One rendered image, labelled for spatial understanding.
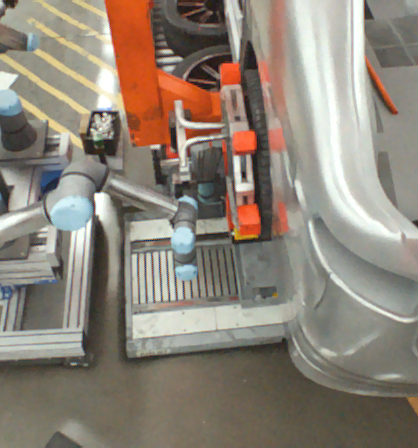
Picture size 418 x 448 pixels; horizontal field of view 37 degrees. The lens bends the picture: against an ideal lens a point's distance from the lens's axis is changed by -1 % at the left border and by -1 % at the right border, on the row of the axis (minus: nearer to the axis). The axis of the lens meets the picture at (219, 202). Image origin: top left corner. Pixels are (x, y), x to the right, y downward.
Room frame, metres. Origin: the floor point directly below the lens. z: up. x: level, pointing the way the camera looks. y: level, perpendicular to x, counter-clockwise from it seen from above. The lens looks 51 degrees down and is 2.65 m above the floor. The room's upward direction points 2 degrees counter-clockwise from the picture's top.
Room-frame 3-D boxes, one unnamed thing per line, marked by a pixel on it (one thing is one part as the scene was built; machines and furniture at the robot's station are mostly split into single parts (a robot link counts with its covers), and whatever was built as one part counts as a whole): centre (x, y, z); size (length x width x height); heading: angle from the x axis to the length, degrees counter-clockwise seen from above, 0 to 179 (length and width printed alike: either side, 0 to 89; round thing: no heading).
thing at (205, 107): (2.19, -0.01, 0.69); 0.52 x 0.17 x 0.35; 94
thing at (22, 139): (1.87, 0.83, 0.87); 0.15 x 0.15 x 0.10
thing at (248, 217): (1.37, -0.10, 0.85); 0.09 x 0.08 x 0.07; 4
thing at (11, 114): (1.87, 0.83, 0.98); 0.13 x 0.12 x 0.14; 77
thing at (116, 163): (2.22, 0.55, 0.44); 0.43 x 0.17 x 0.03; 4
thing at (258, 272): (1.70, -0.24, 0.32); 0.40 x 0.30 x 0.28; 4
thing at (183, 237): (1.22, 0.12, 0.95); 0.11 x 0.08 x 0.11; 176
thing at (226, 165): (1.68, 0.00, 0.85); 0.21 x 0.14 x 0.14; 94
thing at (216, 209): (1.98, 0.04, 0.26); 0.42 x 0.18 x 0.35; 94
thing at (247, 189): (1.68, -0.07, 0.85); 0.54 x 0.07 x 0.54; 4
